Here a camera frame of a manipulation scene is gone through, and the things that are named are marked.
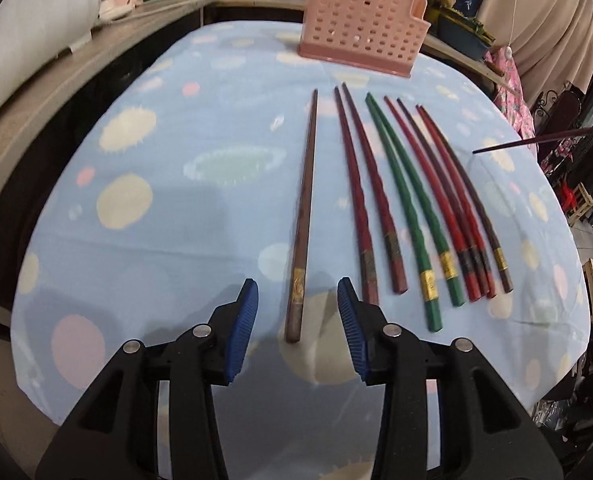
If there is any brown wooden chopstick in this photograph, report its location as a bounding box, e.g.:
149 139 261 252
284 89 319 344

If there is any pink perforated utensil basket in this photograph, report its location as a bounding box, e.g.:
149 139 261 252
297 0 430 78

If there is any dark brown chopstick gold band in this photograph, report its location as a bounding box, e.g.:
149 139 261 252
417 105 513 294

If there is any light blue dotted tablecloth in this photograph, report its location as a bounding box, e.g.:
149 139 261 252
10 20 591 480

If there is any green chopstick gold band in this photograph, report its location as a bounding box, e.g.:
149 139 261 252
365 92 443 333

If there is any white plastic storage bin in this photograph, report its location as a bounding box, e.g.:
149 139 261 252
0 0 101 107

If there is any beige curtain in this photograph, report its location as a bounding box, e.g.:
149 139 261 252
477 0 593 106

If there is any green twisted chopstick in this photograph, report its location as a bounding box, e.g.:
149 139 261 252
366 93 465 307

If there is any maroon chopstick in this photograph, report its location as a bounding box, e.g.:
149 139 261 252
396 98 485 299

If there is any dark blue basin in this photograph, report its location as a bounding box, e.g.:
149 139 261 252
437 8 495 61

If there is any dark red twisted chopstick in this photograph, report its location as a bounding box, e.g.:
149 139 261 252
342 82 408 295

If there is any pink floral cloth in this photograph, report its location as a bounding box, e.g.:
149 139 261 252
485 46 535 139

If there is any bright red chopstick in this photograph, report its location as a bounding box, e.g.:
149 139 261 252
384 96 482 302

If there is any red chopstick dark band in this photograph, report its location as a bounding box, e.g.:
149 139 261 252
415 105 496 298

